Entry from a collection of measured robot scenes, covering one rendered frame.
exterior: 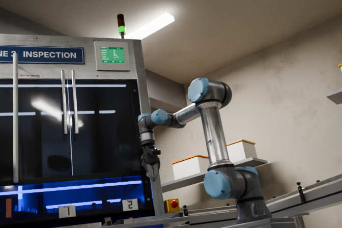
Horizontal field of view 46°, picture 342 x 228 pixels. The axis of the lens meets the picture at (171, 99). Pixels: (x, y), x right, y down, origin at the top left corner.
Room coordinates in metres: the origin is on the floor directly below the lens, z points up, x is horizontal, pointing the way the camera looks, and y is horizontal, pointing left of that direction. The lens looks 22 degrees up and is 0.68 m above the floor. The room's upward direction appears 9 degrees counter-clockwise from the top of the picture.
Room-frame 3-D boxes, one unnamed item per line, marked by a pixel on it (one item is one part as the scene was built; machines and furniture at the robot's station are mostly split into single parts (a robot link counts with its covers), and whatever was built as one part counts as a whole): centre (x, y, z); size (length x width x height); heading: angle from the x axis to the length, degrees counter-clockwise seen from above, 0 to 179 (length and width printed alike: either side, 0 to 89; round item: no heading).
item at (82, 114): (2.26, 0.40, 1.51); 0.43 x 0.01 x 0.59; 111
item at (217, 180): (1.69, -0.16, 1.16); 0.15 x 0.12 x 0.55; 131
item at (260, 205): (1.78, -0.27, 0.84); 0.15 x 0.15 x 0.10
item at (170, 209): (2.39, 0.09, 1.00); 0.08 x 0.07 x 0.07; 21
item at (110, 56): (2.27, 0.33, 1.96); 0.21 x 0.01 x 0.21; 111
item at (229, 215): (2.63, -0.12, 0.92); 0.69 x 0.15 x 0.16; 111
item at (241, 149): (4.59, -0.63, 1.73); 0.41 x 0.34 x 0.23; 56
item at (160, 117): (2.00, 0.08, 1.39); 0.11 x 0.11 x 0.08; 41
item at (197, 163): (4.93, -0.13, 1.72); 0.40 x 0.33 x 0.23; 56
